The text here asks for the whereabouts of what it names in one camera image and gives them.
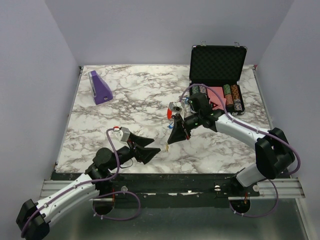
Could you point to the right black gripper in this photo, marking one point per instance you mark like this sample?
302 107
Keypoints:
179 133

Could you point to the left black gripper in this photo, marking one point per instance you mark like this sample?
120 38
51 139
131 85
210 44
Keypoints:
142 154

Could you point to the yellow tagged key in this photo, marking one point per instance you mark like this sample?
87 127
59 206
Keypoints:
166 147

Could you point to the red keyring with keys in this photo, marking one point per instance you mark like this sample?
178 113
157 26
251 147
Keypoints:
171 119

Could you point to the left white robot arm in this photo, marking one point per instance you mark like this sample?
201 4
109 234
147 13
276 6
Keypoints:
34 218

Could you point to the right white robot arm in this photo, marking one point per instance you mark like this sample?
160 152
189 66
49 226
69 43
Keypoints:
272 152

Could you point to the pink playing card deck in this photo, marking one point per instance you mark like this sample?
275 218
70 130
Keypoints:
216 97

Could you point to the purple wedge-shaped box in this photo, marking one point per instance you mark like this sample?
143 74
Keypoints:
101 92

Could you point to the black poker chip case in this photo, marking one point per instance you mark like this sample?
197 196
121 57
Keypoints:
218 66

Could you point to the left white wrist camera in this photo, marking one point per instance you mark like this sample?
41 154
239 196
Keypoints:
122 134

